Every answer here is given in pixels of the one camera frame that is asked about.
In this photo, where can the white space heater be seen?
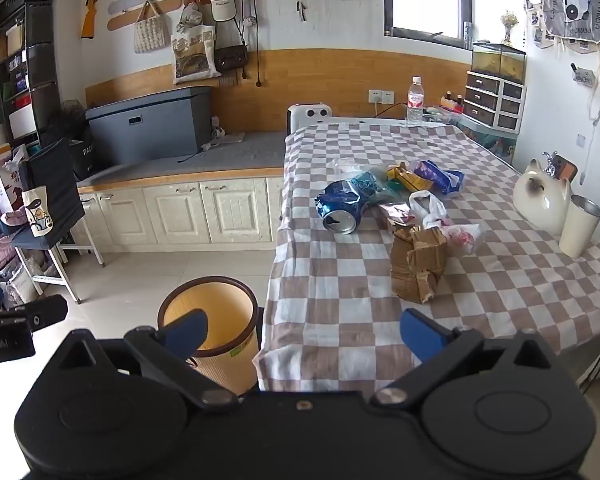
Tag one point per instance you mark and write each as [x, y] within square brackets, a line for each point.
[307, 116]

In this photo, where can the white bucket bag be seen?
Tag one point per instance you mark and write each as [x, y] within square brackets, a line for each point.
[223, 7]

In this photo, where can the crushed blue drink can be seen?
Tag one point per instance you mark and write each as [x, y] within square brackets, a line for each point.
[342, 205]

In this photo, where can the yellow snack packet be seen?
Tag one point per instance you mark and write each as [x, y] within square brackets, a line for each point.
[405, 177]

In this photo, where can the cream cabinet with doors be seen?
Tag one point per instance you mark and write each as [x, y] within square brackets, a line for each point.
[180, 210]

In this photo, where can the black shelf rack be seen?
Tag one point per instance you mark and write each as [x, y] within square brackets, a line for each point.
[27, 60]

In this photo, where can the brown shoulder bag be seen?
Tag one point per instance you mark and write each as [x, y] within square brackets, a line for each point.
[231, 58]

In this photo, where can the clear plastic bag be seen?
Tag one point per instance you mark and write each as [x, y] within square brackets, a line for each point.
[350, 167]

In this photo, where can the beige waste bin dark rim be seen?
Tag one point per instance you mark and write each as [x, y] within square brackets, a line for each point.
[207, 320]

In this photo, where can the purple floral packet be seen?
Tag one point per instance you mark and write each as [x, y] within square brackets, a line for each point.
[442, 177]

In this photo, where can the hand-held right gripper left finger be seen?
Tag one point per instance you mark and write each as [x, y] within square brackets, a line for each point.
[185, 329]

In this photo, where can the cream knitted tote bag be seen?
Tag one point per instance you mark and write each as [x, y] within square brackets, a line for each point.
[151, 32]

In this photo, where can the wooden wall hook rail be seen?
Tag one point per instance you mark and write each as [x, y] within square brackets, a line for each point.
[130, 16]

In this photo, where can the cream tumbler cup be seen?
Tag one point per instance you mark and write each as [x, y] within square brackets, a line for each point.
[580, 230]

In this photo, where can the clear storage bag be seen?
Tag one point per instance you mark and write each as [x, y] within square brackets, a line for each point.
[20, 282]

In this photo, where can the grey storage box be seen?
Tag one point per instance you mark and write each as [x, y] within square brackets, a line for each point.
[147, 125]

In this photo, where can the glass fish tank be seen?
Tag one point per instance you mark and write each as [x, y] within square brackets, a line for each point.
[497, 62]

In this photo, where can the flower vase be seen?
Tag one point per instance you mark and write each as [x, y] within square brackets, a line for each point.
[509, 27]

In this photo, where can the printed canvas tote bag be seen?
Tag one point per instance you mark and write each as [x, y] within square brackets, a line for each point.
[196, 57]

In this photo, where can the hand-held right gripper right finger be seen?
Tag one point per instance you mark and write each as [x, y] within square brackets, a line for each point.
[422, 336]

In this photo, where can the crushed brown cardboard box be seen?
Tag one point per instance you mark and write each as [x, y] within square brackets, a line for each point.
[417, 265]

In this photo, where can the white plastic bag red print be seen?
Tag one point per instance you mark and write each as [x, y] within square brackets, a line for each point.
[457, 237]

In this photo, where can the white desktop drawer organiser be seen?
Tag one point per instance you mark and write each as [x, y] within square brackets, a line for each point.
[492, 102]

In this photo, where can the cartoon print tote bag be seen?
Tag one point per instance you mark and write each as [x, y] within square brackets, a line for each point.
[37, 212]

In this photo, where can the white wall socket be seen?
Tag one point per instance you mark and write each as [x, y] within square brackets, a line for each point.
[381, 95]

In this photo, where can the white paper bag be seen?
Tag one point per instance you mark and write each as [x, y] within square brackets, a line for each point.
[2, 190]

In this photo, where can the clear water bottle red label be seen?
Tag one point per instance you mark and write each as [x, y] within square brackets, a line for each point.
[415, 102]

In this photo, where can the black bag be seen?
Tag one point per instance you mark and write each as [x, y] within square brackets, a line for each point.
[82, 152]

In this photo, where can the white ceramic cat figure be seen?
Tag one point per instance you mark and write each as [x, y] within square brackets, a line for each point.
[540, 200]

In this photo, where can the brown white checkered tablecloth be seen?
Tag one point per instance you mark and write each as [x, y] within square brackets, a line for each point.
[340, 280]

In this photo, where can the dark cloth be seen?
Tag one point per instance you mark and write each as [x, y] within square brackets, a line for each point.
[55, 175]

